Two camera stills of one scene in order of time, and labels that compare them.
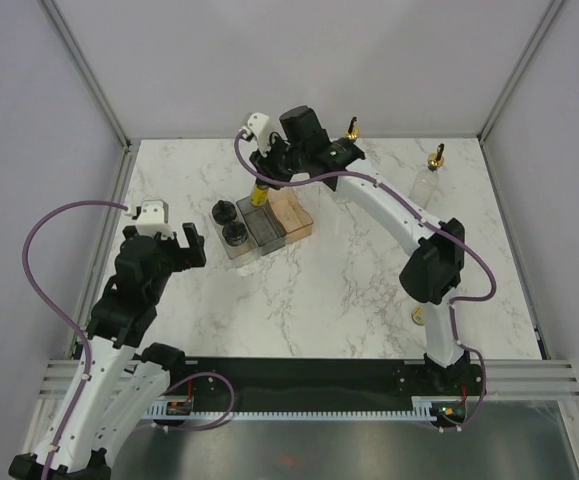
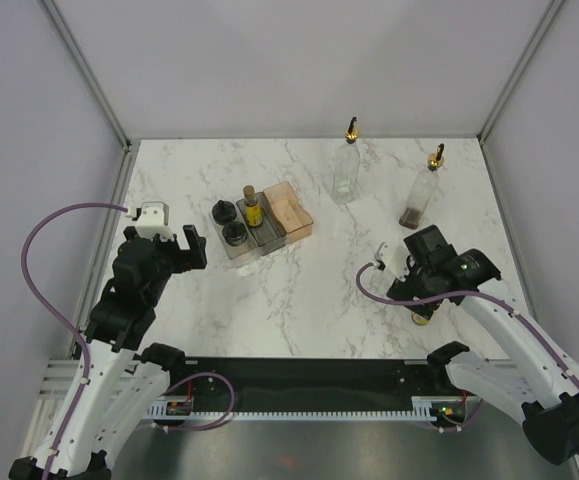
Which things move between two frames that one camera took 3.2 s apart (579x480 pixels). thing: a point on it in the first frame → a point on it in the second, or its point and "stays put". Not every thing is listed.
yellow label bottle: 418,315 stays put
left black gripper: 196,256 stays put
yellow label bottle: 258,195 → 253,211
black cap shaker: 234,233 stays put
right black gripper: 265,165 → 406,289
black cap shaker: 223,212 stays put
